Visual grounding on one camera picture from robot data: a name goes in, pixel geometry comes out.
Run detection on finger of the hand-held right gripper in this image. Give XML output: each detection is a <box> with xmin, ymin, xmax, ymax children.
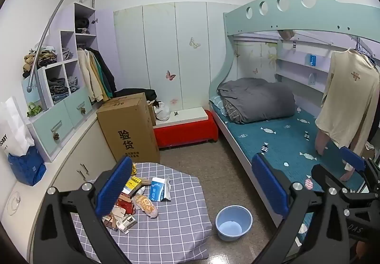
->
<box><xmin>311</xmin><ymin>163</ymin><xmax>371</xmax><ymax>209</ymax></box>
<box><xmin>339</xmin><ymin>146</ymin><xmax>380</xmax><ymax>193</ymax></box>

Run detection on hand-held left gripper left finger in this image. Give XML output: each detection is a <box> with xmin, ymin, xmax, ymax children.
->
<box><xmin>31</xmin><ymin>156</ymin><xmax>134</xmax><ymax>264</ymax></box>

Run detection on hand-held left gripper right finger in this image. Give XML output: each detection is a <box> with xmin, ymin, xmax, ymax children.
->
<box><xmin>251</xmin><ymin>153</ymin><xmax>355</xmax><ymax>264</ymax></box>

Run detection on blue plastic bucket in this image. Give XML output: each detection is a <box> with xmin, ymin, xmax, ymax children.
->
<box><xmin>215</xmin><ymin>205</ymin><xmax>253</xmax><ymax>242</ymax></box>

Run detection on yellow printed packet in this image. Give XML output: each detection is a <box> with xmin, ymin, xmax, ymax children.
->
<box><xmin>126</xmin><ymin>176</ymin><xmax>142</xmax><ymax>194</ymax></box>

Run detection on red packet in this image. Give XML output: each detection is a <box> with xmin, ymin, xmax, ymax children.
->
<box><xmin>114</xmin><ymin>196</ymin><xmax>137</xmax><ymax>223</ymax></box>

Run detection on pink garment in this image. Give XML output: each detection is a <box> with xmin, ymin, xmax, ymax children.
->
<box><xmin>315</xmin><ymin>130</ymin><xmax>355</xmax><ymax>182</ymax></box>

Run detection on orange snack bag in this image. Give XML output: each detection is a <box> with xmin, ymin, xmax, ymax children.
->
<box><xmin>132</xmin><ymin>194</ymin><xmax>158</xmax><ymax>219</ymax></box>

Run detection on small white box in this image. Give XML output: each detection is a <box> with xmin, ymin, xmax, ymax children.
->
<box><xmin>119</xmin><ymin>215</ymin><xmax>138</xmax><ymax>234</ymax></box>

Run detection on blue white carton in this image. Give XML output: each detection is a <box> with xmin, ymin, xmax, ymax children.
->
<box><xmin>148</xmin><ymin>176</ymin><xmax>172</xmax><ymax>203</ymax></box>

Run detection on teal candy print bed sheet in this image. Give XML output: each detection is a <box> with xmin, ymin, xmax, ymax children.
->
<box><xmin>209</xmin><ymin>98</ymin><xmax>369</xmax><ymax>236</ymax></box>

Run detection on cream curved cabinet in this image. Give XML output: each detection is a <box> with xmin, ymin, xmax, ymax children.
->
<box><xmin>44</xmin><ymin>110</ymin><xmax>119</xmax><ymax>193</ymax></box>

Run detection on large cardboard box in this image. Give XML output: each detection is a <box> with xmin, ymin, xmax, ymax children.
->
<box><xmin>96</xmin><ymin>93</ymin><xmax>161</xmax><ymax>165</ymax></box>

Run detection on beige hanging sweater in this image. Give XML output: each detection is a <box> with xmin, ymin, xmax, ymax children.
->
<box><xmin>315</xmin><ymin>48</ymin><xmax>380</xmax><ymax>164</ymax></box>

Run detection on grey checked tablecloth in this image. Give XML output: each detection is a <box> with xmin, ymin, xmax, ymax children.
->
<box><xmin>70</xmin><ymin>162</ymin><xmax>214</xmax><ymax>264</ymax></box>

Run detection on red bench with white lid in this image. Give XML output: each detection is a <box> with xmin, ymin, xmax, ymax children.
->
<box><xmin>153</xmin><ymin>107</ymin><xmax>219</xmax><ymax>149</ymax></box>

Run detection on grey quilt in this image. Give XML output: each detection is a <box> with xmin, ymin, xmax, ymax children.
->
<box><xmin>217</xmin><ymin>78</ymin><xmax>297</xmax><ymax>125</ymax></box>

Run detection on white plastic bag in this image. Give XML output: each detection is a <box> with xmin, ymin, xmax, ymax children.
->
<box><xmin>152</xmin><ymin>100</ymin><xmax>171</xmax><ymax>121</ymax></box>

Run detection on blue plastic bag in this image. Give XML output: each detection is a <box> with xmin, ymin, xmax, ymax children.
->
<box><xmin>8</xmin><ymin>145</ymin><xmax>47</xmax><ymax>187</ymax></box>

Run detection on green hanging garment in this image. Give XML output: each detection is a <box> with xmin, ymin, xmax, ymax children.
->
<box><xmin>95</xmin><ymin>52</ymin><xmax>114</xmax><ymax>98</ymax></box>

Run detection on light blue striped pillow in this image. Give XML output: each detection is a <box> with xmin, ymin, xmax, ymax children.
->
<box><xmin>209</xmin><ymin>96</ymin><xmax>227</xmax><ymax>117</ymax></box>

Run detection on yellow hanging garment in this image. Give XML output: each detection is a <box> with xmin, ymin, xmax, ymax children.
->
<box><xmin>89</xmin><ymin>51</ymin><xmax>110</xmax><ymax>101</ymax></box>

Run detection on lilac bed shelf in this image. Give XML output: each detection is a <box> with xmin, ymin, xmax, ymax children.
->
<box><xmin>275</xmin><ymin>42</ymin><xmax>333</xmax><ymax>94</ymax></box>

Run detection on small green plant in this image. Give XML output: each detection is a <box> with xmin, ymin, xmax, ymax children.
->
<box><xmin>27</xmin><ymin>103</ymin><xmax>43</xmax><ymax>118</ymax></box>

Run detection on blue grey folded clothes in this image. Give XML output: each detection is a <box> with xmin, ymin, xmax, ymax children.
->
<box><xmin>67</xmin><ymin>75</ymin><xmax>79</xmax><ymax>93</ymax></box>

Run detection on dark grey folded clothes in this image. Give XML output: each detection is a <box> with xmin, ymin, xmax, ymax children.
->
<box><xmin>47</xmin><ymin>77</ymin><xmax>69</xmax><ymax>102</ymax></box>

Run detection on white paper bag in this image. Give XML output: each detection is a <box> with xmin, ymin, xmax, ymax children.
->
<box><xmin>0</xmin><ymin>96</ymin><xmax>35</xmax><ymax>157</ymax></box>

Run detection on cream hanging jacket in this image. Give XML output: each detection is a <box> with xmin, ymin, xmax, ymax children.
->
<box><xmin>77</xmin><ymin>49</ymin><xmax>102</xmax><ymax>102</ymax></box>

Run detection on grey metal handrail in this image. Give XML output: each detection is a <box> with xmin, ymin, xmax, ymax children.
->
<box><xmin>26</xmin><ymin>0</ymin><xmax>98</xmax><ymax>94</ymax></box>

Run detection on pile of brown folded clothes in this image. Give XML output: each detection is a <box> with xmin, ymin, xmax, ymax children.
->
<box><xmin>23</xmin><ymin>47</ymin><xmax>57</xmax><ymax>78</ymax></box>

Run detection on black folded clothes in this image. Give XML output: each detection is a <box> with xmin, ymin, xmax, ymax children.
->
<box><xmin>74</xmin><ymin>17</ymin><xmax>90</xmax><ymax>35</ymax></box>

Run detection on white stepped shelf cabinet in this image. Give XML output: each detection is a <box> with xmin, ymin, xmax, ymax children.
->
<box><xmin>21</xmin><ymin>2</ymin><xmax>119</xmax><ymax>164</ymax></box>

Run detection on clear wall hook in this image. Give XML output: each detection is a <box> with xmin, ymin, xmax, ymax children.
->
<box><xmin>7</xmin><ymin>191</ymin><xmax>21</xmax><ymax>216</ymax></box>

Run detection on light green bunk bed frame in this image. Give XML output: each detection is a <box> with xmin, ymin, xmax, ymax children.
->
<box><xmin>208</xmin><ymin>0</ymin><xmax>380</xmax><ymax>230</ymax></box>

